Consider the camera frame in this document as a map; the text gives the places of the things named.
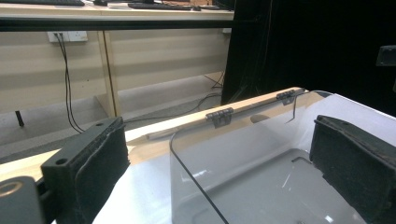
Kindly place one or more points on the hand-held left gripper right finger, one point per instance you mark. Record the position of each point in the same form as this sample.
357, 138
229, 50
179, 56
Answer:
355, 168

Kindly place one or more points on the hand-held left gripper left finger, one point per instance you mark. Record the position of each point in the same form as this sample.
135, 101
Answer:
84, 174

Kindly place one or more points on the transparent grey lidded storage box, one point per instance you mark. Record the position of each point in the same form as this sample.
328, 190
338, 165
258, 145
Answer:
249, 174

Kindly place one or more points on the white table sheet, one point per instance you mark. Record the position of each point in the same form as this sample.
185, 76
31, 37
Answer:
140, 199

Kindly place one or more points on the black desk foot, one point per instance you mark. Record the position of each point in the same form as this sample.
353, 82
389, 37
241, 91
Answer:
19, 118

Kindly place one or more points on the black mounted device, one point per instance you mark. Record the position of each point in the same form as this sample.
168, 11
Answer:
386, 56

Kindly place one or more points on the black curtain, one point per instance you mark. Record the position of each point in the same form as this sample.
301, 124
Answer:
311, 46

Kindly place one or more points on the long beige office desk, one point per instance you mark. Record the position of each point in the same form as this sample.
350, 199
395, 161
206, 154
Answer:
155, 53

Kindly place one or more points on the black keyboard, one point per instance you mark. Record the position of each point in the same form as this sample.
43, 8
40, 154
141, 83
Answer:
46, 2
158, 6

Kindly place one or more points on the white wall socket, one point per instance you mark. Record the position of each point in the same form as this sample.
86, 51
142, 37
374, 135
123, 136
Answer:
73, 36

